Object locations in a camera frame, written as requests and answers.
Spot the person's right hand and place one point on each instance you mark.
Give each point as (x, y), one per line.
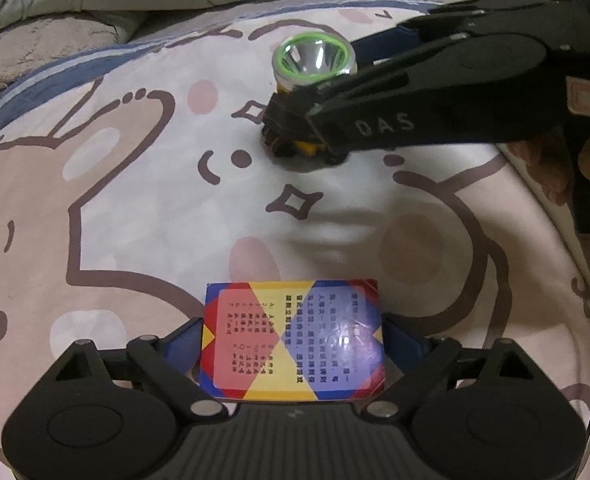
(545, 165)

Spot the bear printed blanket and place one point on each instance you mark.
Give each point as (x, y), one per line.
(125, 200)

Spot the yellow black headlamp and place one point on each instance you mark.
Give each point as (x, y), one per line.
(312, 60)

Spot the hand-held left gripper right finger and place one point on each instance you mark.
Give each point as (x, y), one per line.
(400, 336)

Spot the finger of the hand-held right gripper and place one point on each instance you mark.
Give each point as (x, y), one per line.
(375, 79)
(390, 40)

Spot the colourful card box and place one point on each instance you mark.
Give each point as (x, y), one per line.
(295, 340)

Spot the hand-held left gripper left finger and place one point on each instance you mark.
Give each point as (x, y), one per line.
(184, 342)

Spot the beige fuzzy pillow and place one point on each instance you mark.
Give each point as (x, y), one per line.
(40, 47)

